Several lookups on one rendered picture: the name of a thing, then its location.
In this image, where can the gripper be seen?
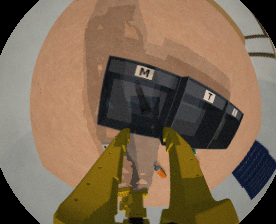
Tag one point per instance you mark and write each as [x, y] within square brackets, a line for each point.
[95, 199]

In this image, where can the white domino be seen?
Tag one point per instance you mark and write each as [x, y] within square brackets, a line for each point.
[105, 144]

